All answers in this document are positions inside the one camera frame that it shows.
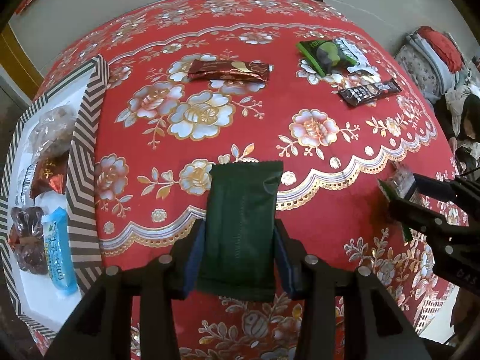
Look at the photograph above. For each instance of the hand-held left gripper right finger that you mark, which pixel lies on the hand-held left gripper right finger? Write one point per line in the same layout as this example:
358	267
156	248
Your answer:
287	262

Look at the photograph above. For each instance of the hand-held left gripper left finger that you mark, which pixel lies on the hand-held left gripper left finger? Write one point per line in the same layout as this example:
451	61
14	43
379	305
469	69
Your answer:
195	262

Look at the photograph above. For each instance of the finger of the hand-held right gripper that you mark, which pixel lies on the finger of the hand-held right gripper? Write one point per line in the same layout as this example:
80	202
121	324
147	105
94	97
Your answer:
431	187
416	215

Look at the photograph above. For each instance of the dark green snack packet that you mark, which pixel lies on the dark green snack packet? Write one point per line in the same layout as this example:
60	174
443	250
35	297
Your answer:
240	232

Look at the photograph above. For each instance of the light blue snack packet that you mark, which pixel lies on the light blue snack packet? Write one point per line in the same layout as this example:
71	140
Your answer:
60	251

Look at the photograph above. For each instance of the chevron striped cardboard box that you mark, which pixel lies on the chevron striped cardboard box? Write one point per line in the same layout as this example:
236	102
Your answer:
84	138

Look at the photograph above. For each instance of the clear dark brown snack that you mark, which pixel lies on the clear dark brown snack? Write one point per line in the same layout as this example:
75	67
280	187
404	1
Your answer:
30	240

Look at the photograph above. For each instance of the red foil packet gold print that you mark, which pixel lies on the red foil packet gold print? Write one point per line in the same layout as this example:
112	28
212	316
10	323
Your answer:
50	176

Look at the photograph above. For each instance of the clear bag of brown snacks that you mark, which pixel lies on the clear bag of brown snacks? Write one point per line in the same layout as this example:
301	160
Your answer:
52	131

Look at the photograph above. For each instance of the black bar snack packet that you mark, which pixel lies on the black bar snack packet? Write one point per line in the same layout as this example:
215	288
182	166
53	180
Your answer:
369	93

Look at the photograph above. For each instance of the folded floral quilt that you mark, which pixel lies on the folded floral quilt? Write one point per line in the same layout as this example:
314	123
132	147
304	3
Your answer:
420	71

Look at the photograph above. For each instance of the red floral tablecloth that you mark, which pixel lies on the red floral tablecloth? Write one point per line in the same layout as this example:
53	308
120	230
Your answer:
225	127

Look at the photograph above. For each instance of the red folded blanket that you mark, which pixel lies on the red folded blanket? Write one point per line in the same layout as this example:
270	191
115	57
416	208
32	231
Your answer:
444	47

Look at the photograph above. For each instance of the green and white snack packet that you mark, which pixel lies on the green and white snack packet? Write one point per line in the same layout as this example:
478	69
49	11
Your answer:
322	54

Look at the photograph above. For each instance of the brown bar snack packet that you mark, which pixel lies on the brown bar snack packet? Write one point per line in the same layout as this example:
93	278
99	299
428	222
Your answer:
228	71

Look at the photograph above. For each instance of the yellow door frame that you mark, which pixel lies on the yellow door frame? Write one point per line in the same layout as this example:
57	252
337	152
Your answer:
18	60

